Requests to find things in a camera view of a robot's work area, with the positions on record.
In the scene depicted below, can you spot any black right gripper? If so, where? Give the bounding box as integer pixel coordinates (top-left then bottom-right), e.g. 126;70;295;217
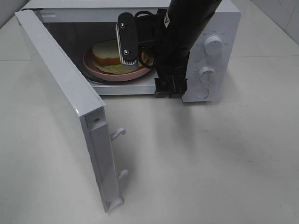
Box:
134;8;189;98

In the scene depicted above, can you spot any round white door button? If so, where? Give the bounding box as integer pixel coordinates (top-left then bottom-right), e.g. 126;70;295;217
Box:
195;87;209;99

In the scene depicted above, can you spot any white timer knob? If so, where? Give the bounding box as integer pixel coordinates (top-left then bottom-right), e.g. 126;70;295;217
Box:
198;66;216;84

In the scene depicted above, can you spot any white bread lettuce sandwich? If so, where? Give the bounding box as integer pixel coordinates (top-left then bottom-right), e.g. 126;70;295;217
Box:
91;40;142;73

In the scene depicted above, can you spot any pink round plate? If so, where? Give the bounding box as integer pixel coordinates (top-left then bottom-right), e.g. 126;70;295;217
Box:
83;49;150;82

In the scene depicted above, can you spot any white microwave door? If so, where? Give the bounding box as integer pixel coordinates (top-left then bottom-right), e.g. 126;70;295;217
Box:
15;10;128;212

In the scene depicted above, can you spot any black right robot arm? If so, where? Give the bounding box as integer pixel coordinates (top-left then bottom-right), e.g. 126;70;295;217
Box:
135;0;221;98

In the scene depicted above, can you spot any white microwave oven body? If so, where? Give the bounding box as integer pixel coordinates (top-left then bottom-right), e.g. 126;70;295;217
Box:
21;0;241;102

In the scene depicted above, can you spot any white upper power knob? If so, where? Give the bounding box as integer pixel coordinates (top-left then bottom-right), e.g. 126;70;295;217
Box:
203;35;223;56

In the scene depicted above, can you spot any glass microwave turntable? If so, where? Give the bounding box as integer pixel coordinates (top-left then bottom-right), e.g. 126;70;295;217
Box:
84;74;109;84

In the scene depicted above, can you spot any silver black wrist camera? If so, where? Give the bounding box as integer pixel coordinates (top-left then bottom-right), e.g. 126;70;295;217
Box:
116;12;139;70

